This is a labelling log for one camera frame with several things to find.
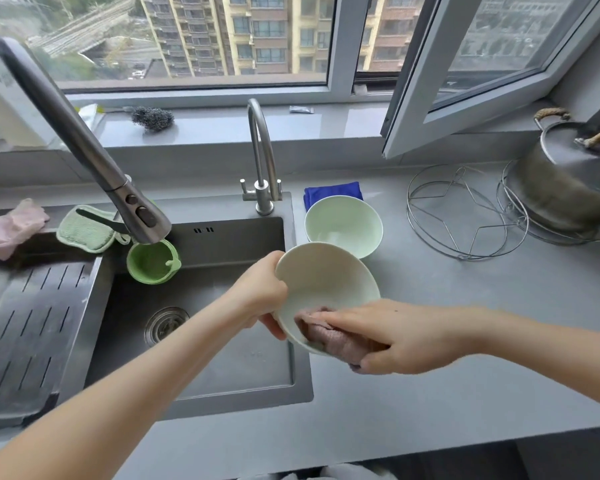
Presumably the person's left hand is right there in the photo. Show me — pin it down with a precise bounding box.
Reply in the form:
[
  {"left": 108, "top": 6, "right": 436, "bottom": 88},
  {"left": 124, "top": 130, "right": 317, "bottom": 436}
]
[{"left": 229, "top": 250, "right": 290, "bottom": 341}]

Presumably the person's right hand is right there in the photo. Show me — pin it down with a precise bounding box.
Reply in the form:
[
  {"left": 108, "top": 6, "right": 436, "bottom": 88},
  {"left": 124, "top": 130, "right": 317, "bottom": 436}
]
[{"left": 307, "top": 298, "right": 486, "bottom": 375}]

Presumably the pale green bowl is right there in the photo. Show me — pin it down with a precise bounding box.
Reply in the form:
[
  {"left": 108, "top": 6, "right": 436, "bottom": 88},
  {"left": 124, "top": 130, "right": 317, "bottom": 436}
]
[
  {"left": 305, "top": 195, "right": 385, "bottom": 259},
  {"left": 272, "top": 242, "right": 382, "bottom": 357}
]

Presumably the pink dish cloth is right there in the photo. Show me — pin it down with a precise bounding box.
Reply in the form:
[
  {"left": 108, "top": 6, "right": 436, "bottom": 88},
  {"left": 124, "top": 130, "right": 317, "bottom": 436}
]
[{"left": 293, "top": 306, "right": 389, "bottom": 373}]

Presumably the person's right forearm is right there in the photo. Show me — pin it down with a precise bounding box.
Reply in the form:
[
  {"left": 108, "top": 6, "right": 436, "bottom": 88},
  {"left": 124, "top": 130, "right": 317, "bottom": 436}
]
[{"left": 475, "top": 307, "right": 600, "bottom": 415}]

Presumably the person's left forearm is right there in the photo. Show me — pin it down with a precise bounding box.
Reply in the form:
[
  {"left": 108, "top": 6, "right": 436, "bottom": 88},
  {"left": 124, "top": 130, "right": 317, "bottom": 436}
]
[{"left": 0, "top": 289, "right": 261, "bottom": 480}]

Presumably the dark pull-down kitchen faucet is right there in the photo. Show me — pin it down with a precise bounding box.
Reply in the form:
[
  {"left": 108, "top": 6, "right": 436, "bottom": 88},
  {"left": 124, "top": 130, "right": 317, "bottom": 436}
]
[{"left": 0, "top": 37, "right": 173, "bottom": 245}]

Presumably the stainless steel sink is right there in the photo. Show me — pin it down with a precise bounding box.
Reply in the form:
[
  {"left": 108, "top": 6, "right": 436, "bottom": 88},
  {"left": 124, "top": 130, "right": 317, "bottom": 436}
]
[{"left": 0, "top": 192, "right": 315, "bottom": 431}]

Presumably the sink drain strainer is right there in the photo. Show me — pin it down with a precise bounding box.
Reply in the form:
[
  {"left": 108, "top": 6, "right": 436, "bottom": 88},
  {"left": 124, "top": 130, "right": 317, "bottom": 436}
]
[{"left": 143, "top": 307, "right": 191, "bottom": 345}]

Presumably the green silicone cup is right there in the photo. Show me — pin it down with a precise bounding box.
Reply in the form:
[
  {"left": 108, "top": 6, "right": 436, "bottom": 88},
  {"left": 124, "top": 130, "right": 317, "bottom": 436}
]
[{"left": 126, "top": 238, "right": 183, "bottom": 285}]

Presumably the blue cloth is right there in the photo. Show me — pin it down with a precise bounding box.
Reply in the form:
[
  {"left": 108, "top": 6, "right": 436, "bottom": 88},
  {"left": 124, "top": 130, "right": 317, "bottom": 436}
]
[{"left": 303, "top": 181, "right": 365, "bottom": 211}]

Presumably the small steel drinking faucet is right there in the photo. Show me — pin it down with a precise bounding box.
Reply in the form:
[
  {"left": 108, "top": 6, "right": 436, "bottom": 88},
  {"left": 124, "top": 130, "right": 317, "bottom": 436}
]
[{"left": 239, "top": 98, "right": 283, "bottom": 217}]

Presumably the green sponge pad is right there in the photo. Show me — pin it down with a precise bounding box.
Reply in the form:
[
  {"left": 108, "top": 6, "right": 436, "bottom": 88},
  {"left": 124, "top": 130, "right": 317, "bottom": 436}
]
[{"left": 55, "top": 204, "right": 131, "bottom": 255}]

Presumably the stainless steel pot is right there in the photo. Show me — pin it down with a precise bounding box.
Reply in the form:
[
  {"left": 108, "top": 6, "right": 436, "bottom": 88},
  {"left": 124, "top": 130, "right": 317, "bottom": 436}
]
[{"left": 505, "top": 108, "right": 600, "bottom": 233}]

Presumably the steel wool scrubber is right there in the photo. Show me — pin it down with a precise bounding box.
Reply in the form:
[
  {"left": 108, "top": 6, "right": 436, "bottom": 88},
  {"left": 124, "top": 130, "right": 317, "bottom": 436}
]
[{"left": 131, "top": 106, "right": 176, "bottom": 133}]

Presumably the steel pot lid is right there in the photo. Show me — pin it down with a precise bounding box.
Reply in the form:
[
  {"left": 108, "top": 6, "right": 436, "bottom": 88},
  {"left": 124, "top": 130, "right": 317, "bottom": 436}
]
[{"left": 539, "top": 119, "right": 600, "bottom": 193}]

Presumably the open grey window sash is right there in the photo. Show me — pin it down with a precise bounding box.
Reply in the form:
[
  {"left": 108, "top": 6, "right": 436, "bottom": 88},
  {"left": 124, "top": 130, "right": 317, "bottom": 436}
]
[{"left": 381, "top": 0, "right": 600, "bottom": 159}]

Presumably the white plastic packet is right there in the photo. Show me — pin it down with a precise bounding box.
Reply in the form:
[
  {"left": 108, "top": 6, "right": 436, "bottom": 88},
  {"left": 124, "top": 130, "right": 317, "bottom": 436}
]
[{"left": 77, "top": 103, "right": 106, "bottom": 133}]

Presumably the steel slotted drain tray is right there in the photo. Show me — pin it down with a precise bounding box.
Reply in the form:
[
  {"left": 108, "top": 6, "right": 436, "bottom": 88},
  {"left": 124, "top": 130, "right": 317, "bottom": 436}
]
[{"left": 0, "top": 259, "right": 103, "bottom": 428}]

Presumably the pink rubber glove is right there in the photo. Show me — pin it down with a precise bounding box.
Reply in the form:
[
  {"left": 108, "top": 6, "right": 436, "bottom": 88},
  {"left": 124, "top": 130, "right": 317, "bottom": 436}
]
[{"left": 0, "top": 198, "right": 50, "bottom": 261}]

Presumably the yellow apartment building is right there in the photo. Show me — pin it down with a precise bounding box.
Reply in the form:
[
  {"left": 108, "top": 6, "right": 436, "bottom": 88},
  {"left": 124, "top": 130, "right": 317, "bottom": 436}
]
[{"left": 137, "top": 0, "right": 426, "bottom": 78}]

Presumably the white pump soap dispenser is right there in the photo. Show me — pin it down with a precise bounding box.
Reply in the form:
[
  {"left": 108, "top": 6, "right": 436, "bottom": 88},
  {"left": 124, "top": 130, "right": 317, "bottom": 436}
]
[{"left": 0, "top": 22, "right": 56, "bottom": 148}]

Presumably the wire steaming rack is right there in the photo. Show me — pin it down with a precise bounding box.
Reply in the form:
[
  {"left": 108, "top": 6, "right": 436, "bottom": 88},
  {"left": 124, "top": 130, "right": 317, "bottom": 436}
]
[
  {"left": 406, "top": 164, "right": 529, "bottom": 261},
  {"left": 496, "top": 159, "right": 600, "bottom": 245}
]

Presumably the grey window frame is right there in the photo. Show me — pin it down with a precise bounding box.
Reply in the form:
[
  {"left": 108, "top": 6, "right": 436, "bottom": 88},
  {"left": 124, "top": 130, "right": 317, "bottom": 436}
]
[{"left": 0, "top": 0, "right": 600, "bottom": 161}]

